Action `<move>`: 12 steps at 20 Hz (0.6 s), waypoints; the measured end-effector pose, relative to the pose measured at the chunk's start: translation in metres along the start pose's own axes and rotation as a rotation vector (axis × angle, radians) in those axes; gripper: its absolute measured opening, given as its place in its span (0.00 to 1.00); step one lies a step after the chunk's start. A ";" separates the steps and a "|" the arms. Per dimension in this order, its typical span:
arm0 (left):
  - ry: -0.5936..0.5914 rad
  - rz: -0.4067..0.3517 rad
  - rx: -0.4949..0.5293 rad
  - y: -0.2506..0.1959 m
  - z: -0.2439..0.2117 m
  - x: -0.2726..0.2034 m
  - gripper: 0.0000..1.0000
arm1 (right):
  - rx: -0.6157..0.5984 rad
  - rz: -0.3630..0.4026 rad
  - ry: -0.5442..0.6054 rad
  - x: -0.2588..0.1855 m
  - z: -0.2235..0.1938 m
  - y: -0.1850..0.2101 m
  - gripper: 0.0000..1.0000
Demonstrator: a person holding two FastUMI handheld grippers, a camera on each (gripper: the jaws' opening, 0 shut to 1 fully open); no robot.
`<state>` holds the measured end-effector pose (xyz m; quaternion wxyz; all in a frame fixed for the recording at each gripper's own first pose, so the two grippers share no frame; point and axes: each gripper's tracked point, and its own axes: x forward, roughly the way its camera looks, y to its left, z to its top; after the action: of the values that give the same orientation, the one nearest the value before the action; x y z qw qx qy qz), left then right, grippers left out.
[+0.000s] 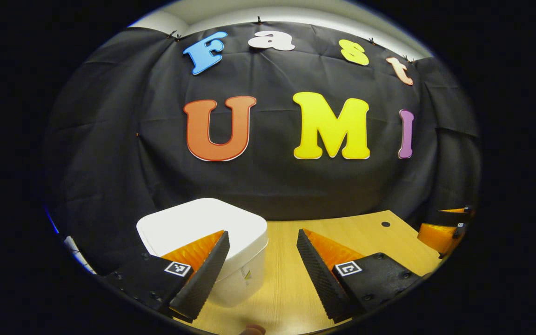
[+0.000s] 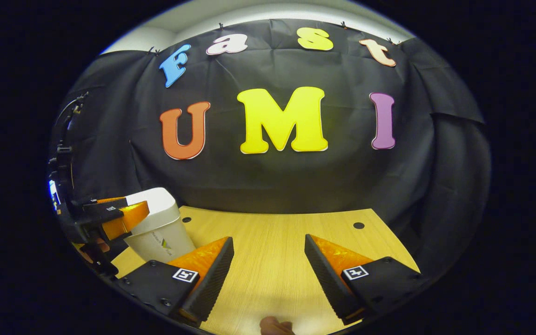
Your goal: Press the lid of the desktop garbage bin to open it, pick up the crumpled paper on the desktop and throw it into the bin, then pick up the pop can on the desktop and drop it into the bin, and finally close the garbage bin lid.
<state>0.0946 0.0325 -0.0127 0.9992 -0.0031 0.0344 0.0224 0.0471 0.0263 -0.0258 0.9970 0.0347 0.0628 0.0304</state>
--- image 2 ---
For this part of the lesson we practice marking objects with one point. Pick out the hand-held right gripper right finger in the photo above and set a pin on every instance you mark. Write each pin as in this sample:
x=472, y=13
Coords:
x=326, y=279

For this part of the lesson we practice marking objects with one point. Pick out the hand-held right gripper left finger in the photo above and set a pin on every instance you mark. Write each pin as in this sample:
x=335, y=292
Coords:
x=210, y=284

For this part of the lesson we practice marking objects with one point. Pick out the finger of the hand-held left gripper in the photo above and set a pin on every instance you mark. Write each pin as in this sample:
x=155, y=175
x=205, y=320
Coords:
x=110, y=215
x=105, y=201

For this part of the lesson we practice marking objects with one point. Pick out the white desktop garbage bin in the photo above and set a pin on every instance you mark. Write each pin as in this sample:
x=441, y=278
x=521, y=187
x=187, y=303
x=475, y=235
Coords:
x=161, y=209

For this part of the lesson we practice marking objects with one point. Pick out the wooden desktop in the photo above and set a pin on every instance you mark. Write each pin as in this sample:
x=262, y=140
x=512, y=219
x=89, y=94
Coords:
x=272, y=242

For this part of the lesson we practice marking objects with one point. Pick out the bright coloured panel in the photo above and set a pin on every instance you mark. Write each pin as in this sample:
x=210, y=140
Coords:
x=53, y=193

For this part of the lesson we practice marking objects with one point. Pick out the black backdrop cloth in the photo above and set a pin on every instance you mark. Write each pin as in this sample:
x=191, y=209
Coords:
x=272, y=186

